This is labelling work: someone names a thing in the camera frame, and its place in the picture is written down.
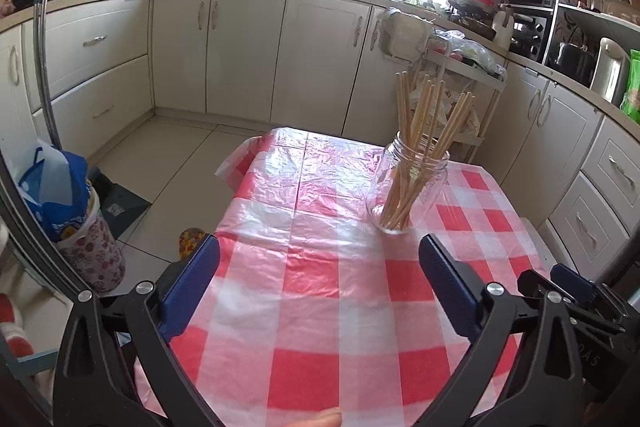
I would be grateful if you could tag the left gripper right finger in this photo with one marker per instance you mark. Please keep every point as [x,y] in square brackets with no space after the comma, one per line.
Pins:
[455,284]

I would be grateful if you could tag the black toaster oven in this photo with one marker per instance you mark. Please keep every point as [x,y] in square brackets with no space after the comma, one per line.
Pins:
[532,27]

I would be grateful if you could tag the cream kitchen cabinets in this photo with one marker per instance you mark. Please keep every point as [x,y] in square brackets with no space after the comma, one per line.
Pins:
[567,159]

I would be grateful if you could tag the black floor scale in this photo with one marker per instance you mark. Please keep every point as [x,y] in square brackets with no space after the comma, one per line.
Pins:
[119,206]

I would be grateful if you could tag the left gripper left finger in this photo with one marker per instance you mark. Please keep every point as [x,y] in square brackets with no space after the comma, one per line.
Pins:
[183,284]

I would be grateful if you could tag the person's left hand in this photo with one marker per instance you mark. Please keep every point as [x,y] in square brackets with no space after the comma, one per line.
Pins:
[327,418]

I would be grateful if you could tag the green snack bag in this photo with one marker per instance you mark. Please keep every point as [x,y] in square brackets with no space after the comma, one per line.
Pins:
[631,100]

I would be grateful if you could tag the clear glass jar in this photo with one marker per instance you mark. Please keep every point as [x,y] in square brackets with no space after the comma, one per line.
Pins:
[379,188]

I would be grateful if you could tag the silver thermos jug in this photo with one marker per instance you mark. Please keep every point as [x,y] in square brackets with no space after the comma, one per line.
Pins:
[611,72]

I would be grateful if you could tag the red white checkered tablecloth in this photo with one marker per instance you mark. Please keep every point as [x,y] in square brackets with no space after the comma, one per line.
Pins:
[312,307]

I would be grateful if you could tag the blue plastic bag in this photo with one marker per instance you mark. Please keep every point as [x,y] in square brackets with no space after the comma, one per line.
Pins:
[56,191]

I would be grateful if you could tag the white shelf cart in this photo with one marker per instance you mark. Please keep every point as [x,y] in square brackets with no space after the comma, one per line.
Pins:
[469,100]

